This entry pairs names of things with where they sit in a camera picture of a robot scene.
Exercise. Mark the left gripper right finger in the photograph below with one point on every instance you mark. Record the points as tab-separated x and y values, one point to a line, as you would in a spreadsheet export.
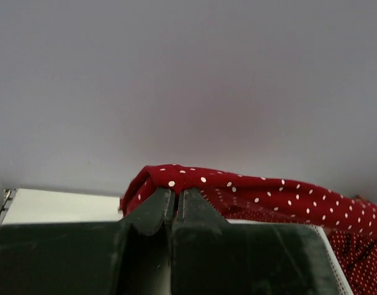
212	256

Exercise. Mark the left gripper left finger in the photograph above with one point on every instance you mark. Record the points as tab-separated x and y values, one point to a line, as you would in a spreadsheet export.
128	256

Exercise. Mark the red polka dot skirt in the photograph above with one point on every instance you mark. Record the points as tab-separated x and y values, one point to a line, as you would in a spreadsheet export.
231	193
356	252

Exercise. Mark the white plastic basket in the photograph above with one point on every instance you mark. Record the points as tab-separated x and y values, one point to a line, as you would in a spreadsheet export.
341	280

